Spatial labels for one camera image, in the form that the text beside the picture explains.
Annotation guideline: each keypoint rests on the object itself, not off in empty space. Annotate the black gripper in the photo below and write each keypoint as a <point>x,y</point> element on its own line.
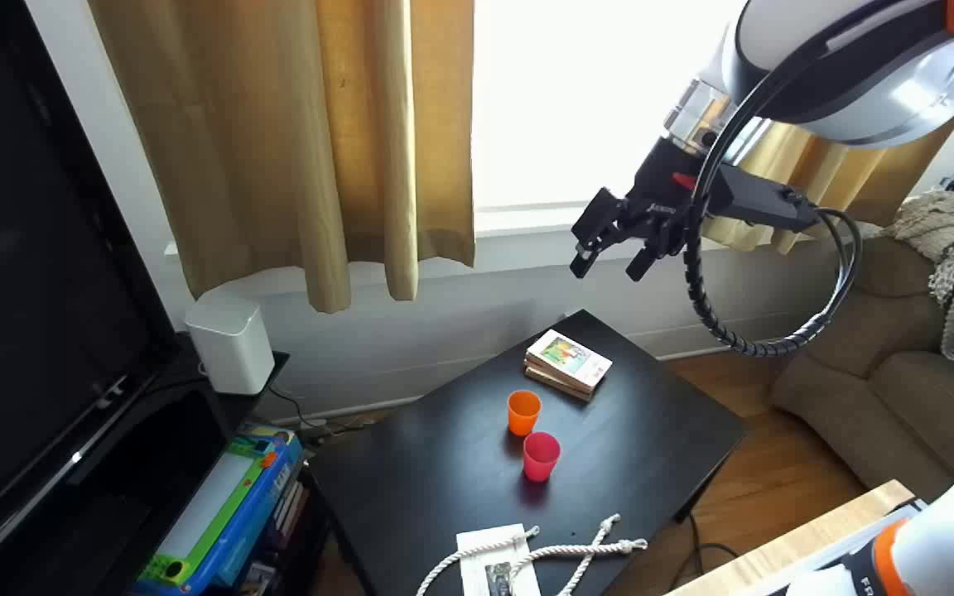
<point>671,192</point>

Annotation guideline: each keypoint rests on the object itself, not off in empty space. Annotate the orange plastic cup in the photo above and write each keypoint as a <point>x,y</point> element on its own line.
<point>524,417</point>

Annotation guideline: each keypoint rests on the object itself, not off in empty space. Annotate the pink plastic cup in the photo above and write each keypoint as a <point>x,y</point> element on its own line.
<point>540,457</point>

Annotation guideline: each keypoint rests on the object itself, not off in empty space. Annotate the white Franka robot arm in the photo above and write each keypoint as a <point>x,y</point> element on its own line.
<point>828,67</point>

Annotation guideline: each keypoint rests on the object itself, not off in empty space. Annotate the bright window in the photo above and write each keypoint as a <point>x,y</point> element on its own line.
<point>596,99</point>

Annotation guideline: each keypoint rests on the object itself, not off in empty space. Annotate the tan curtain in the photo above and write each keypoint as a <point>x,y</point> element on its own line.
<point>862,182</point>
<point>266,132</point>

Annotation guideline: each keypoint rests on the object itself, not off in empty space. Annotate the olive fabric couch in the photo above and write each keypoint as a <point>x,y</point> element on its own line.
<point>885,385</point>

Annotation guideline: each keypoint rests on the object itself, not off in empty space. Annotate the light wooden board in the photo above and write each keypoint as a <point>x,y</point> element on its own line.
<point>786,546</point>

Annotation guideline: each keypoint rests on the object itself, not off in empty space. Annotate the small white speaker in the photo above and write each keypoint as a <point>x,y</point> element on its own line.
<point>228,346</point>

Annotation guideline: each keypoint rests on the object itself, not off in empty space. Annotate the green white game box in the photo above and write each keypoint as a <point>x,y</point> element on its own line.
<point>207,514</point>

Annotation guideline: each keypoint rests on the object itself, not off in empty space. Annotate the black television stand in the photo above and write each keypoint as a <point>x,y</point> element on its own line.
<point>114,499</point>

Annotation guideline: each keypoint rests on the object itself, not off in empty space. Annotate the black television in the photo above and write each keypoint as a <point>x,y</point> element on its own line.
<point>35,274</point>

